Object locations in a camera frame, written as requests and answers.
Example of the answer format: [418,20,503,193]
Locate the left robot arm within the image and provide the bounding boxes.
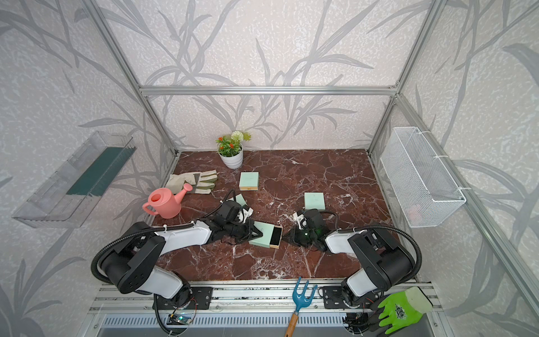
[91,200,263,308]

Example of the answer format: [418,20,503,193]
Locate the pink watering can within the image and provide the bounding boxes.
[142,183,193,219]

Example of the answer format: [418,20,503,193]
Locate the mint drawer jewelry box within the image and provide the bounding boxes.
[248,221,283,249]

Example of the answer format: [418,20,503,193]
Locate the white wire mesh basket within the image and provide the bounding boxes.
[380,126,466,228]

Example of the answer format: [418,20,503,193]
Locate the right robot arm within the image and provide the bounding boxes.
[283,209,422,309]

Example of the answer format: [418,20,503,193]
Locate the potted plant white pot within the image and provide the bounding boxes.
[216,131,251,169]

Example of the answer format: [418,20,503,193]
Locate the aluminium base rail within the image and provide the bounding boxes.
[86,279,447,327]

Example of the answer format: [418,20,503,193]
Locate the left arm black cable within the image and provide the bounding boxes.
[90,189,237,285]

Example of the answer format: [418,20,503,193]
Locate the clear plastic wall shelf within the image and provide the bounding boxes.
[12,131,136,228]

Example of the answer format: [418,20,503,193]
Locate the green work glove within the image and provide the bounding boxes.
[369,286,433,336]

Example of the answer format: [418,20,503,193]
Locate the beige gardening gloves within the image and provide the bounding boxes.
[165,170,218,195]

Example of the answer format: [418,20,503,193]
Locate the blue hand rake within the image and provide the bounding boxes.
[284,277,318,337]

